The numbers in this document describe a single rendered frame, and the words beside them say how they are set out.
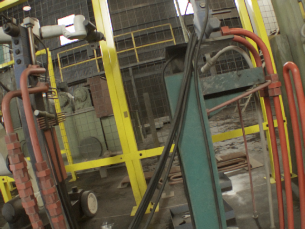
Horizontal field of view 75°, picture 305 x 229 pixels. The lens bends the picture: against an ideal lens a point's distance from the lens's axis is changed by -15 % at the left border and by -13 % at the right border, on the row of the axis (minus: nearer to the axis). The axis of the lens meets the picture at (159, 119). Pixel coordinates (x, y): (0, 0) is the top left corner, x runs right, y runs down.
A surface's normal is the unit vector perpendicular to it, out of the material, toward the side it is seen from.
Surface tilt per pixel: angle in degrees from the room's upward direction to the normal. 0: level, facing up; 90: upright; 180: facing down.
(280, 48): 90
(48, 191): 90
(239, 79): 90
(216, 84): 90
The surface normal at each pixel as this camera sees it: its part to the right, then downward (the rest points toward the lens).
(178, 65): -0.03, 0.06
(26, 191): 0.78, -0.15
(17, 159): 0.37, -0.04
